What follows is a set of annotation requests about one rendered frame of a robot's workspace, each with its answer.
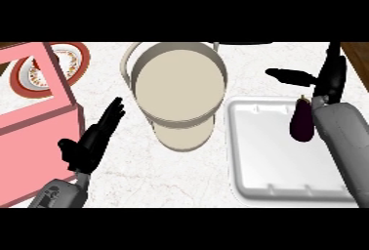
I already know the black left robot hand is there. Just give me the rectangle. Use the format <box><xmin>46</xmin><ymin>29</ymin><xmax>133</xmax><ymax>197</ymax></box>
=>
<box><xmin>56</xmin><ymin>96</ymin><xmax>127</xmax><ymax>175</ymax></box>

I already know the beige tiered basket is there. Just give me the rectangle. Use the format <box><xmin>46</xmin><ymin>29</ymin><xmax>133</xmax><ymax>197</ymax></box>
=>
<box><xmin>120</xmin><ymin>41</ymin><xmax>229</xmax><ymax>153</ymax></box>

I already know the white tray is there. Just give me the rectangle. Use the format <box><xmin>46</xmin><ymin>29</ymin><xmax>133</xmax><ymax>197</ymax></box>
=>
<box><xmin>223</xmin><ymin>95</ymin><xmax>360</xmax><ymax>207</ymax></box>

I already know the brown wooden board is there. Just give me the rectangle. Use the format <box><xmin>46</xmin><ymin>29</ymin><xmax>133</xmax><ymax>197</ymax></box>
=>
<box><xmin>338</xmin><ymin>41</ymin><xmax>369</xmax><ymax>93</ymax></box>

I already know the red and white plate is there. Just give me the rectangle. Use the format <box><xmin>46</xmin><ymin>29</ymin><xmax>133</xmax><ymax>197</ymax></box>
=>
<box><xmin>9</xmin><ymin>42</ymin><xmax>93</xmax><ymax>100</ymax></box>

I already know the pink box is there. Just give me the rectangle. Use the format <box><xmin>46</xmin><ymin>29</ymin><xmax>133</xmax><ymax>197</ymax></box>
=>
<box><xmin>0</xmin><ymin>41</ymin><xmax>87</xmax><ymax>209</ymax></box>

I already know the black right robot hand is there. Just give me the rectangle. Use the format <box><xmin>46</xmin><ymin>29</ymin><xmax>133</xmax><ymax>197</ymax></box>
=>
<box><xmin>264</xmin><ymin>41</ymin><xmax>348</xmax><ymax>105</ymax></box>

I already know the dark purple eggplant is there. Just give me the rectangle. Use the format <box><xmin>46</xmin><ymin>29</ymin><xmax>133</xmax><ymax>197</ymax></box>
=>
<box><xmin>288</xmin><ymin>94</ymin><xmax>316</xmax><ymax>143</ymax></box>

